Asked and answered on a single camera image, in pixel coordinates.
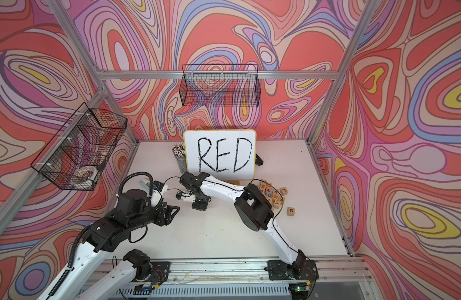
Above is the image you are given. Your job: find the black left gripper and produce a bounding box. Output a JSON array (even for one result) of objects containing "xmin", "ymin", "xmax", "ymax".
[{"xmin": 128, "ymin": 199, "xmax": 182, "ymax": 233}]

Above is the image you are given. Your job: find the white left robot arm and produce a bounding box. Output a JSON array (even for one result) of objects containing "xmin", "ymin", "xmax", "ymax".
[{"xmin": 39, "ymin": 172, "xmax": 178, "ymax": 300}]

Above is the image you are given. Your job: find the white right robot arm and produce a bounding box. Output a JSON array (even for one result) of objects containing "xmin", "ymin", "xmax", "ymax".
[{"xmin": 179, "ymin": 172, "xmax": 319, "ymax": 282}]

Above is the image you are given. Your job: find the wooden block letter L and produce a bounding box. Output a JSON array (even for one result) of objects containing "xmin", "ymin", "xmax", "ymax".
[{"xmin": 280, "ymin": 187, "xmax": 289, "ymax": 196}]

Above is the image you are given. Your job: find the wooden block letter G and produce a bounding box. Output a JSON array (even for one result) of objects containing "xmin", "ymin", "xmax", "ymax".
[{"xmin": 287, "ymin": 207, "xmax": 296, "ymax": 216}]

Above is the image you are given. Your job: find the yellow framed whiteboard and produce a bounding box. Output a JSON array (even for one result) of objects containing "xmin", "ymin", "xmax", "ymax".
[{"xmin": 183, "ymin": 129, "xmax": 257, "ymax": 181}]

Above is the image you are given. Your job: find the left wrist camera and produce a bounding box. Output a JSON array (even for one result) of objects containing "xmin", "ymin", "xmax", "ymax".
[{"xmin": 152, "ymin": 181, "xmax": 168, "ymax": 200}]

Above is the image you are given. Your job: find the black wire basket left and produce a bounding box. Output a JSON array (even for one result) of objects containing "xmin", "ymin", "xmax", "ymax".
[{"xmin": 30, "ymin": 104, "xmax": 128, "ymax": 191}]

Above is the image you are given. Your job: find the black wire basket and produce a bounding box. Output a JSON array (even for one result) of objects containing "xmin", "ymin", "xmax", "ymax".
[
  {"xmin": 179, "ymin": 63, "xmax": 261, "ymax": 108},
  {"xmin": 30, "ymin": 104, "xmax": 128, "ymax": 191}
]

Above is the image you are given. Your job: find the black wire basket back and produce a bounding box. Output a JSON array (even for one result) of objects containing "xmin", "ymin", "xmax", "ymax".
[{"xmin": 179, "ymin": 63, "xmax": 261, "ymax": 108}]

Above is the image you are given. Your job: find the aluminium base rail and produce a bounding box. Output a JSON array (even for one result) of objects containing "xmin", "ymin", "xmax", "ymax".
[{"xmin": 80, "ymin": 257, "xmax": 374, "ymax": 299}]

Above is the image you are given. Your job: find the aluminium corner frame post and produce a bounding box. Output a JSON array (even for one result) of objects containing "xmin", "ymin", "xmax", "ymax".
[{"xmin": 306, "ymin": 1, "xmax": 382, "ymax": 145}]

